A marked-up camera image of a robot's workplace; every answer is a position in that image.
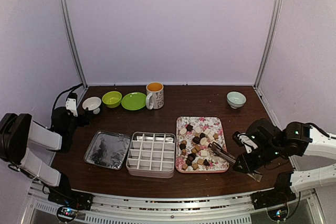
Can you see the floral pink tray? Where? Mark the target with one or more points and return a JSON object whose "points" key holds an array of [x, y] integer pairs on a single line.
{"points": [[192, 146]]}

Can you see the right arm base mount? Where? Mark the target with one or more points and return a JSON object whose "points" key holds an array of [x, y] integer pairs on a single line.
{"points": [[276, 200]]}

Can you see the front aluminium rail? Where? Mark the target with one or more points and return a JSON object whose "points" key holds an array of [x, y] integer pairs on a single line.
{"points": [[122, 209]]}

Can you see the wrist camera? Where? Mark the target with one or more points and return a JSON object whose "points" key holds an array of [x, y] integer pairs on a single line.
{"points": [[71, 103], [240, 138]]}

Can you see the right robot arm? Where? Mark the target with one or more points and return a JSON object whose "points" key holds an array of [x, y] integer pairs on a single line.
{"points": [[297, 139]]}

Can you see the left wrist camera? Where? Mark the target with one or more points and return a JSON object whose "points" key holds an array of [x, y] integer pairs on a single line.
{"points": [[71, 103]]}

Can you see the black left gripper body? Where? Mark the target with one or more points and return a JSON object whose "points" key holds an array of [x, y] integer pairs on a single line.
{"points": [[82, 122]]}

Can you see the left aluminium frame post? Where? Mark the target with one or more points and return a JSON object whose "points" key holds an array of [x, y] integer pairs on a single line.
{"points": [[72, 43]]}

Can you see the green bowl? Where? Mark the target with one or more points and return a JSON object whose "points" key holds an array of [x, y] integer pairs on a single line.
{"points": [[112, 99]]}

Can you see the tan Sweet chocolate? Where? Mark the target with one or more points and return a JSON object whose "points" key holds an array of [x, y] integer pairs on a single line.
{"points": [[200, 161]]}

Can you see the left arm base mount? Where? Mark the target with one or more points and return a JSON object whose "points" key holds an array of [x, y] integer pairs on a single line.
{"points": [[70, 202]]}

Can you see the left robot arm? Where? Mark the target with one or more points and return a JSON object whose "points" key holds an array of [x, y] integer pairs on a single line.
{"points": [[19, 132]]}

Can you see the pale blue ceramic bowl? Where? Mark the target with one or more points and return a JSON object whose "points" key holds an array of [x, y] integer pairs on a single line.
{"points": [[235, 99]]}

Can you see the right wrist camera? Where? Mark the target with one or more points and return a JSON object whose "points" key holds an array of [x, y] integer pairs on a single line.
{"points": [[240, 138]]}

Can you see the aluminium frame post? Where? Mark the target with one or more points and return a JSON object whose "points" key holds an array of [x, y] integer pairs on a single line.
{"points": [[72, 43], [269, 41]]}

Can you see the white oval chocolate upper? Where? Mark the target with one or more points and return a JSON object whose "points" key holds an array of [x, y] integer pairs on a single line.
{"points": [[197, 129]]}

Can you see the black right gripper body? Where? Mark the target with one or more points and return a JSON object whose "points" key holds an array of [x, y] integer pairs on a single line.
{"points": [[268, 153]]}

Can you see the white black bowl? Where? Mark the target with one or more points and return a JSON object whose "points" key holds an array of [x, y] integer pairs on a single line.
{"points": [[92, 105]]}

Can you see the pink bunny tin lid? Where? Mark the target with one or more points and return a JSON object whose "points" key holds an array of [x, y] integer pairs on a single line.
{"points": [[108, 150]]}

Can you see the dark square chocolate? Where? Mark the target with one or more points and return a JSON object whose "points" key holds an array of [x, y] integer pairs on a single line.
{"points": [[189, 127]]}

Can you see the metal tongs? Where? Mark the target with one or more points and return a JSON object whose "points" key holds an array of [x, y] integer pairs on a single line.
{"points": [[218, 150]]}

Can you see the right aluminium frame post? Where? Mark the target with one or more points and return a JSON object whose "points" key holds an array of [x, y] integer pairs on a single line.
{"points": [[269, 41]]}

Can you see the pink tin box with dividers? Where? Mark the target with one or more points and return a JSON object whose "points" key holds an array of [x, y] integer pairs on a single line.
{"points": [[152, 155]]}

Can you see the white mug with orange inside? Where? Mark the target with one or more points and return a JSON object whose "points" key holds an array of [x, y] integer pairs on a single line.
{"points": [[154, 95]]}

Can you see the green plate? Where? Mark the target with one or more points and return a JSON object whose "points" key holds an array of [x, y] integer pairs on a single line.
{"points": [[134, 101]]}

